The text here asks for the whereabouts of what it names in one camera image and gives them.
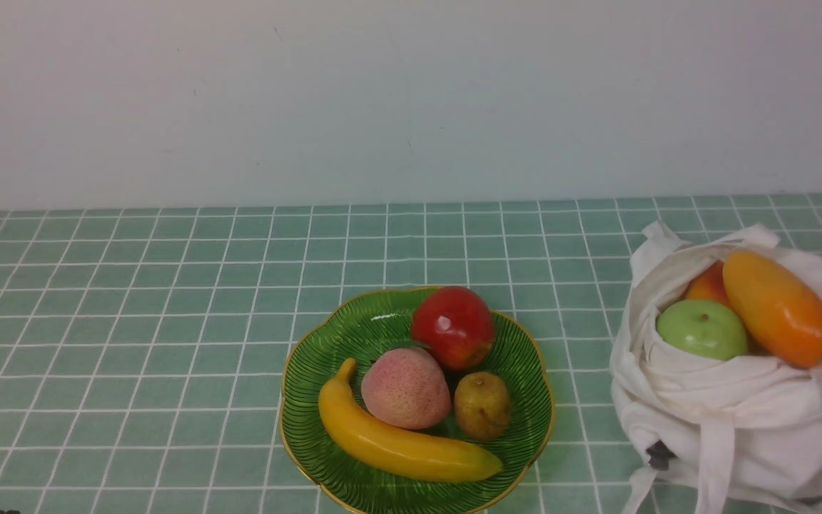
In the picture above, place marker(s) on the green checkered tablecloth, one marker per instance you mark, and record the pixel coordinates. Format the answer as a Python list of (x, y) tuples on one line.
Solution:
[(141, 350)]

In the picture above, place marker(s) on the green glass fruit plate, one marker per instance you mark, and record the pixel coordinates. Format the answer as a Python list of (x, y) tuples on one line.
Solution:
[(364, 328)]

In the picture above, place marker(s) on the pink peach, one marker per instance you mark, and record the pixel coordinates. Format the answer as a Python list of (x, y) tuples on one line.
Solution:
[(406, 388)]

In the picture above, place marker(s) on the brown kiwi fruit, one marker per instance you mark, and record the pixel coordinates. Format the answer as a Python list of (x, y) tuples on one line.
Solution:
[(483, 406)]

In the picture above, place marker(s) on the green apple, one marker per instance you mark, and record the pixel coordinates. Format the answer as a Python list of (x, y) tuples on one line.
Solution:
[(704, 328)]

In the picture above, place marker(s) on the orange yellow mango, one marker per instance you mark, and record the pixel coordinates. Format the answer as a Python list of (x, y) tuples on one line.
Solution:
[(780, 311)]

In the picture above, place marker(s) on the red apple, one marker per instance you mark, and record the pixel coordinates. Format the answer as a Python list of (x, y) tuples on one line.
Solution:
[(457, 326)]

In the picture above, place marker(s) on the yellow banana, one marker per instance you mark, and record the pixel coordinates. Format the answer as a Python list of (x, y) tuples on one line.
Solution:
[(394, 450)]

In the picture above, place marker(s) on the orange red fruit in bag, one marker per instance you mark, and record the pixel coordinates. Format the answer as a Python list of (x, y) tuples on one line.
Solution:
[(709, 286)]

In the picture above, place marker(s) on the white cloth bag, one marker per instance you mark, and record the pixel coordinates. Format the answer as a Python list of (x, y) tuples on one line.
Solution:
[(749, 428)]

